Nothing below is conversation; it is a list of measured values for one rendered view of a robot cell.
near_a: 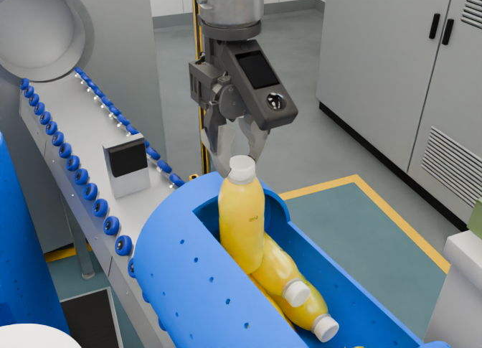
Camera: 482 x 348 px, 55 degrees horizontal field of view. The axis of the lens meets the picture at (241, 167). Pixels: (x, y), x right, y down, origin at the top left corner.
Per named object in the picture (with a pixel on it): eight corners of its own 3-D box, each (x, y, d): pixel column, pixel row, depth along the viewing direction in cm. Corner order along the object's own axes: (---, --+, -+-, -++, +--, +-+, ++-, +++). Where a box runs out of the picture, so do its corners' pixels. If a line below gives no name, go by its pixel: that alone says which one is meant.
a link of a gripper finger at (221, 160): (209, 161, 69) (216, 102, 64) (229, 181, 64) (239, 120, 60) (189, 164, 67) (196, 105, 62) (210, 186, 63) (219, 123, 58)
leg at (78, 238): (92, 268, 224) (64, 160, 188) (96, 276, 220) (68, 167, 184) (80, 273, 221) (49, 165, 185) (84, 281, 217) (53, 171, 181)
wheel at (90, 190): (95, 180, 118) (87, 178, 117) (100, 189, 115) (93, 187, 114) (86, 194, 119) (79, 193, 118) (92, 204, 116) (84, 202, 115)
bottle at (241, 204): (212, 257, 77) (206, 163, 66) (249, 241, 80) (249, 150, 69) (234, 285, 72) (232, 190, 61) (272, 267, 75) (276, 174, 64)
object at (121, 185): (147, 181, 126) (140, 132, 117) (153, 189, 123) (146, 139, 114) (111, 194, 121) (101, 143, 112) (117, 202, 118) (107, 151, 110)
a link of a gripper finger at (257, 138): (250, 143, 71) (241, 92, 65) (272, 161, 67) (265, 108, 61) (233, 152, 70) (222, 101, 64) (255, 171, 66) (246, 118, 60)
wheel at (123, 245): (128, 231, 103) (120, 229, 101) (135, 243, 100) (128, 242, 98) (118, 247, 104) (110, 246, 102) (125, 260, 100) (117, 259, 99)
